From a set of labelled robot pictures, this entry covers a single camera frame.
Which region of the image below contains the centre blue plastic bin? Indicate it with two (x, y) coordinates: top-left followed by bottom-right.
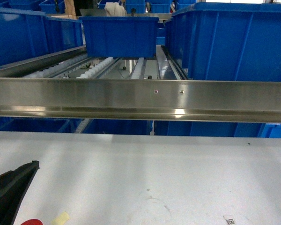
(80, 16), (159, 58)

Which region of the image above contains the lower shelf blue bin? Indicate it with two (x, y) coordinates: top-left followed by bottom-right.
(82, 119), (153, 135)

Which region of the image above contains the white roller track right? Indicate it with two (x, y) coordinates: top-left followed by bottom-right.
(131, 58), (146, 80)

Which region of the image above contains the qr code sticker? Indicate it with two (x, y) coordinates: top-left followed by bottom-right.
(223, 215), (236, 225)

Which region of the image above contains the large left blue bin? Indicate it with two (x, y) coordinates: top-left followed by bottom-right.
(0, 7), (83, 66)

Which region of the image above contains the large blue bin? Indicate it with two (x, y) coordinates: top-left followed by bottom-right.
(0, 7), (83, 66)
(167, 2), (281, 82)

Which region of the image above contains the steel shelf front rail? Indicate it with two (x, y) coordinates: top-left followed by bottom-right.
(0, 78), (281, 123)

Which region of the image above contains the white roller track left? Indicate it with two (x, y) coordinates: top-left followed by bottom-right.
(23, 54), (87, 78)

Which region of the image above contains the white roller track middle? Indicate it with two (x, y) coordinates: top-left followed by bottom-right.
(76, 57), (113, 79)

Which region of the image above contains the white roller track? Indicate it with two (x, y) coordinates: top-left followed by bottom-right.
(23, 54), (87, 78)
(76, 57), (113, 79)
(131, 58), (146, 80)

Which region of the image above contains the yellow tape scrap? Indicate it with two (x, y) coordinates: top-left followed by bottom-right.
(51, 211), (70, 225)

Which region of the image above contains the red mushroom push button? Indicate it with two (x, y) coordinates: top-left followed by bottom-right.
(21, 219), (43, 225)

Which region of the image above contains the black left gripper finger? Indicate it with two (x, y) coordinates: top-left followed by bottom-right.
(0, 161), (39, 225)

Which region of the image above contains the large right blue bin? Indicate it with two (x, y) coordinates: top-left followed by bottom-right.
(167, 2), (281, 82)

